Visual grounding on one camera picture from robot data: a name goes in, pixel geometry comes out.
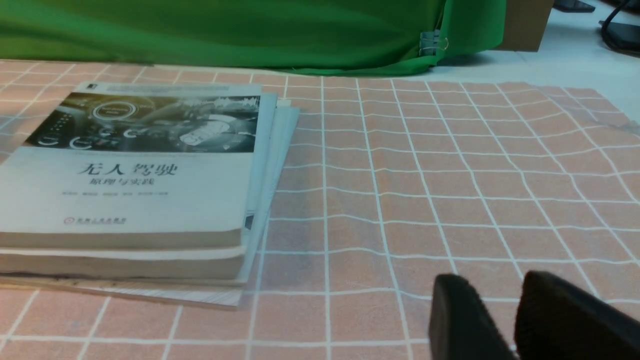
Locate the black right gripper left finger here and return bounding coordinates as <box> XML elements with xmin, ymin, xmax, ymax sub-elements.
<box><xmin>429</xmin><ymin>273</ymin><xmax>516</xmax><ymax>360</ymax></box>

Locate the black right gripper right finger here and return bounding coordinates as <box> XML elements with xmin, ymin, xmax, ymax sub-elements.
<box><xmin>514</xmin><ymin>270</ymin><xmax>640</xmax><ymax>360</ymax></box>

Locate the pink checkered tablecloth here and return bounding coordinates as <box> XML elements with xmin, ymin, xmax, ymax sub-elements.
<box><xmin>1</xmin><ymin>61</ymin><xmax>639</xmax><ymax>360</ymax></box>

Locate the bottom thin booklet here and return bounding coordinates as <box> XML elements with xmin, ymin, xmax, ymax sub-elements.
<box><xmin>1</xmin><ymin>100</ymin><xmax>300</xmax><ymax>308</ymax></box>

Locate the white book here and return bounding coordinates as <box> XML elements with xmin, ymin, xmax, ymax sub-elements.
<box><xmin>0</xmin><ymin>91</ymin><xmax>279</xmax><ymax>281</ymax></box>
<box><xmin>0</xmin><ymin>81</ymin><xmax>263</xmax><ymax>250</ymax></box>

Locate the metal binder clip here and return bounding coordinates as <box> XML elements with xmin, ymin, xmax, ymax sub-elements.
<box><xmin>418</xmin><ymin>29</ymin><xmax>450</xmax><ymax>57</ymax></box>

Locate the brown cardboard box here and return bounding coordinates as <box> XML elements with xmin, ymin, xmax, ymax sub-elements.
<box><xmin>494</xmin><ymin>0</ymin><xmax>554</xmax><ymax>53</ymax></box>

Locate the green backdrop cloth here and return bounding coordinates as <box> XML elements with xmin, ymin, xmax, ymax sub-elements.
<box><xmin>0</xmin><ymin>0</ymin><xmax>506</xmax><ymax>77</ymax></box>

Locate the black device on table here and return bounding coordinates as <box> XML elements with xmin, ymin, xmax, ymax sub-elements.
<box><xmin>552</xmin><ymin>0</ymin><xmax>595</xmax><ymax>14</ymax></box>

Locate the top white book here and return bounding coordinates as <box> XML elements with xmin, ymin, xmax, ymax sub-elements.
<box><xmin>0</xmin><ymin>81</ymin><xmax>263</xmax><ymax>250</ymax></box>

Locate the black cable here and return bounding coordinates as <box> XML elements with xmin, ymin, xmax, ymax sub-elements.
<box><xmin>600</xmin><ymin>0</ymin><xmax>640</xmax><ymax>53</ymax></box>

